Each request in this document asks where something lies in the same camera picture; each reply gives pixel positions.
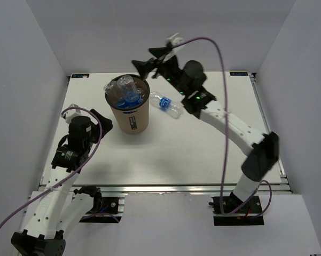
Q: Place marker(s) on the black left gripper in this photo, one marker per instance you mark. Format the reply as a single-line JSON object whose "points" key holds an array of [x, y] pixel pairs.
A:
{"points": [[107, 123]]}

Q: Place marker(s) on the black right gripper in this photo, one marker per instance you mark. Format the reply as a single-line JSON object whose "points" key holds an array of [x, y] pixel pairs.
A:
{"points": [[145, 67]]}

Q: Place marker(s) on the clear bottle green white label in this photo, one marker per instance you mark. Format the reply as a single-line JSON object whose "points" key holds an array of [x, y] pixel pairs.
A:
{"points": [[143, 93]]}

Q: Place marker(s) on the clear bottle blue label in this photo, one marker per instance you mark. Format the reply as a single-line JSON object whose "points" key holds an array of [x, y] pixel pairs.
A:
{"points": [[172, 108], [128, 88], [113, 94]]}

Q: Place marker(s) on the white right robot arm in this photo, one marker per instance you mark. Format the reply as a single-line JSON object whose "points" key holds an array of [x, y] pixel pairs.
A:
{"points": [[261, 150]]}

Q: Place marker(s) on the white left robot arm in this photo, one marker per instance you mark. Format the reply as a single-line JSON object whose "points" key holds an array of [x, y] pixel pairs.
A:
{"points": [[47, 229]]}

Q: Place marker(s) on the brown bin with black rim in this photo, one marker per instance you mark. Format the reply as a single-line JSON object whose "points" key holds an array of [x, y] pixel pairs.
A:
{"points": [[133, 118]]}

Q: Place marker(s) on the left blue table sticker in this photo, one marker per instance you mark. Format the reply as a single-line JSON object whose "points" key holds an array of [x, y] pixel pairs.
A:
{"points": [[73, 76]]}

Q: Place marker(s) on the blue table sticker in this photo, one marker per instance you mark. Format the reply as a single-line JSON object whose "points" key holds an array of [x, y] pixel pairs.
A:
{"points": [[238, 73], [73, 76]]}

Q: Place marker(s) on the right blue table sticker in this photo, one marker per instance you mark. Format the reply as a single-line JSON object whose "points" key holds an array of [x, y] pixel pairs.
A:
{"points": [[238, 73]]}

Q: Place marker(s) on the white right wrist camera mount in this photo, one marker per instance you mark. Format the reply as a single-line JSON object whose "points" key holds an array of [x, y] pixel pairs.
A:
{"points": [[174, 40]]}

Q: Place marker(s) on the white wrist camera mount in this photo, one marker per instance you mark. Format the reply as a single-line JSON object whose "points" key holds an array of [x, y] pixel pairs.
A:
{"points": [[71, 113], [174, 40]]}

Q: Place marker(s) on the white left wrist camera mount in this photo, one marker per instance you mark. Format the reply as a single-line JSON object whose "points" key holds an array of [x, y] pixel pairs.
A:
{"points": [[71, 113]]}

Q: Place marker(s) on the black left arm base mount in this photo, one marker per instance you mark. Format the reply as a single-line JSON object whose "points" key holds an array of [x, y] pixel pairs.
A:
{"points": [[106, 207]]}

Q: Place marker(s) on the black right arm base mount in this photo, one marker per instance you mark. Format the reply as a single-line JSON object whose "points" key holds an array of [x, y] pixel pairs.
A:
{"points": [[248, 215]]}

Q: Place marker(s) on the aluminium table frame rail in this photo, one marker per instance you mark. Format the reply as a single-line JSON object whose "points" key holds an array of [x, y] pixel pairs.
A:
{"points": [[171, 155]]}

